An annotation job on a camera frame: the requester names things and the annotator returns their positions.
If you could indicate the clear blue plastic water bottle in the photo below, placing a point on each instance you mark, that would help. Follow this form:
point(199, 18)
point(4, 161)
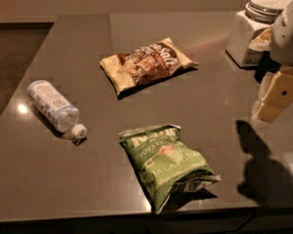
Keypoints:
point(61, 113)

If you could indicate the white ceramic canister jar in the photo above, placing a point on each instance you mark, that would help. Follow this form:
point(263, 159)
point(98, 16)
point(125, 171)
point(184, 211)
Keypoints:
point(248, 24)

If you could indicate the dark wire basket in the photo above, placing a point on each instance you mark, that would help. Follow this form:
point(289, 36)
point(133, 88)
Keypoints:
point(265, 65)

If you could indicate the brown salt chips bag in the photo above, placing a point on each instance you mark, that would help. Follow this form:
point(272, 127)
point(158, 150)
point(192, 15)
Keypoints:
point(145, 65)

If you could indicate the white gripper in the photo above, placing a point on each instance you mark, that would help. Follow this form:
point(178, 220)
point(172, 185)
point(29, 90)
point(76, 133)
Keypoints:
point(288, 39)

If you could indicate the green jalapeno chips bag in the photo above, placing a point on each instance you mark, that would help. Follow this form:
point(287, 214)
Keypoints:
point(164, 164)

